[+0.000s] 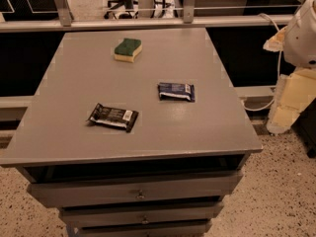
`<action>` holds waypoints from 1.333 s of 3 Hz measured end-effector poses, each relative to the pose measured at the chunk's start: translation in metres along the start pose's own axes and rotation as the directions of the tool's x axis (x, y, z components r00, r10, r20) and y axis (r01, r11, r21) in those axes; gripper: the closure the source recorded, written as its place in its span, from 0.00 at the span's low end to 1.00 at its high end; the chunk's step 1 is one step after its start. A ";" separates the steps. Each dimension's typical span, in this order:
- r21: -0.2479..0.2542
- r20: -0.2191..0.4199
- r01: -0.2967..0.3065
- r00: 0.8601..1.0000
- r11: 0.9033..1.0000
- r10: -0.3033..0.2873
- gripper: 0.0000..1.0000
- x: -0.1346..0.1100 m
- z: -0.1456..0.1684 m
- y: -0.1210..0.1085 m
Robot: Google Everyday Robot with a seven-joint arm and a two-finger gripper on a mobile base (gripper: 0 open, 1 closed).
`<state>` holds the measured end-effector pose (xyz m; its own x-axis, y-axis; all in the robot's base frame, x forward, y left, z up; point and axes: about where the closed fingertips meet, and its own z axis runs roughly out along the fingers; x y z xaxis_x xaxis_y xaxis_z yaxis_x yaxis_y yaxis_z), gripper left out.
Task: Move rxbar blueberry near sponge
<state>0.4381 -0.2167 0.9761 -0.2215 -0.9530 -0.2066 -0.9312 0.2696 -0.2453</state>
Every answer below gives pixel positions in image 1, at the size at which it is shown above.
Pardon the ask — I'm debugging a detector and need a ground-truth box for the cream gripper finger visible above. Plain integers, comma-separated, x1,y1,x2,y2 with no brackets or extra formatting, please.
267,67,316,134
263,28,286,52

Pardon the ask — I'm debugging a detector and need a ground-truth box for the blue rxbar blueberry wrapper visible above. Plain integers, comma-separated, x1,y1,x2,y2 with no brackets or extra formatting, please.
158,82,196,103

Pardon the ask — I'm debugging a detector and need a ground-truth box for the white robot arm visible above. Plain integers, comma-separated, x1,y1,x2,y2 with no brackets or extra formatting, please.
263,0,316,134

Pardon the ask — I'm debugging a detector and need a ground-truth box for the green and yellow sponge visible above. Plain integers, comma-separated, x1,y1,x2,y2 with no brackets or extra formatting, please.
115,39,142,63

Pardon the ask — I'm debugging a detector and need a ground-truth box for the black rxbar chocolate wrapper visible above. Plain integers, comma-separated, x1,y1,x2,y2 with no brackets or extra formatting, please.
87,103,138,132

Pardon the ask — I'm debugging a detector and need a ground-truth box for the grey drawer cabinet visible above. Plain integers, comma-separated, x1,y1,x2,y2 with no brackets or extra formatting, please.
0,28,264,237

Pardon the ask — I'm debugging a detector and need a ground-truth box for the black office chair base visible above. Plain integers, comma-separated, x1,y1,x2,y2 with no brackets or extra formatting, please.
104,0,138,19

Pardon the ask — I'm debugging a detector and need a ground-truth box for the bottom grey drawer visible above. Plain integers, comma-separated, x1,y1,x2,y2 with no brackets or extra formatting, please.
67,219,211,237

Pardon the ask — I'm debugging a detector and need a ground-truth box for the grey drawer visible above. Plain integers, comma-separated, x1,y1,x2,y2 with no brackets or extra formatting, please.
60,200,223,228
67,219,211,237
28,171,243,207

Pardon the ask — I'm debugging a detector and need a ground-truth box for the middle grey drawer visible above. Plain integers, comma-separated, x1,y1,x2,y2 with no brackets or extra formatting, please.
60,200,223,228

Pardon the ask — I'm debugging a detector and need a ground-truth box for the top grey drawer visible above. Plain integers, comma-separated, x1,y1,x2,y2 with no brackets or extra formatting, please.
28,171,243,207

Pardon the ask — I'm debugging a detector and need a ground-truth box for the white cable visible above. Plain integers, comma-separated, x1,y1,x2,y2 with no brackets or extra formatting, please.
242,12,284,113

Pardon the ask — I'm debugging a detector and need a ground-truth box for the metal railing frame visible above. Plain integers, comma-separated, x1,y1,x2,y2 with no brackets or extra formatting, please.
0,0,291,33

